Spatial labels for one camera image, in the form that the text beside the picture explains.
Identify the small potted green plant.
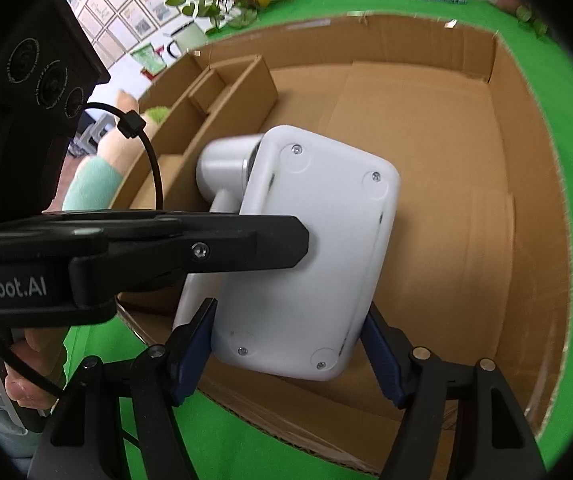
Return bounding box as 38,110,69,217
473,0,554,38

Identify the small brown cardboard box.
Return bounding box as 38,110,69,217
129,152,202,211

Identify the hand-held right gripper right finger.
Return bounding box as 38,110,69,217
360,304,549,480

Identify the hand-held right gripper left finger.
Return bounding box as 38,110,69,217
26,297,218,480

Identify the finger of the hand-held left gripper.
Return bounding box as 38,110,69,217
69,216,310,320

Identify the person's left hand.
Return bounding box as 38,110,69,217
0,325,70,413

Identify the mint green plush toy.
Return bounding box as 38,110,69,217
61,89,142,211

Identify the white hair dryer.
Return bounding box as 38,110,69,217
195,134,267,217

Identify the white mug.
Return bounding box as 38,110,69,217
164,22,207,58

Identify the large cardboard box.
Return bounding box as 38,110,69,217
109,14,573,478

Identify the long brown cardboard box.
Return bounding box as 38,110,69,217
185,55,280,163

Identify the white rectangular plastic device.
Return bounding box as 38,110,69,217
171,125,401,382

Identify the black cable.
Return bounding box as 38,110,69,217
0,102,164,396

